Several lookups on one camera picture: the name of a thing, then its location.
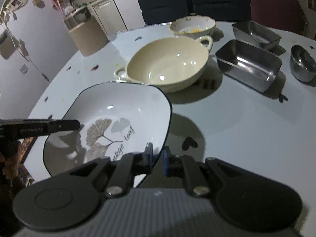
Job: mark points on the dark blue chair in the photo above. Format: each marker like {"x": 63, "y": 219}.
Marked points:
{"x": 219, "y": 2}
{"x": 163, "y": 5}

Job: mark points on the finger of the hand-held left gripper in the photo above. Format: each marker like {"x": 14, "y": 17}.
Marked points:
{"x": 65, "y": 126}

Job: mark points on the white kitchen base cabinet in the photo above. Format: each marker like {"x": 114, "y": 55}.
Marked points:
{"x": 108, "y": 14}

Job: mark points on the maroon chair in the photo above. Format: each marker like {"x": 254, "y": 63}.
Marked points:
{"x": 276, "y": 9}

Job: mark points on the wall photo decoration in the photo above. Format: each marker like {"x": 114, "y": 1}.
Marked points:
{"x": 14, "y": 0}

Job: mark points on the round steel bowl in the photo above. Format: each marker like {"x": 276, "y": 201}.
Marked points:
{"x": 303, "y": 61}

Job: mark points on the floral scalloped bowl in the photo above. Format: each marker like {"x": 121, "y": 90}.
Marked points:
{"x": 190, "y": 26}

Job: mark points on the steel rectangular container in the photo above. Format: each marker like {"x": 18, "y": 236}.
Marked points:
{"x": 249, "y": 61}
{"x": 256, "y": 33}

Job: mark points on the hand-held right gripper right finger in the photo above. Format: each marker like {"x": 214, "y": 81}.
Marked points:
{"x": 167, "y": 163}

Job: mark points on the white square leaf-print bowl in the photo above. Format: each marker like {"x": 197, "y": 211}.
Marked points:
{"x": 123, "y": 108}

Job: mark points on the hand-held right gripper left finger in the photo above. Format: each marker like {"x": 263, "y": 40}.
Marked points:
{"x": 148, "y": 154}

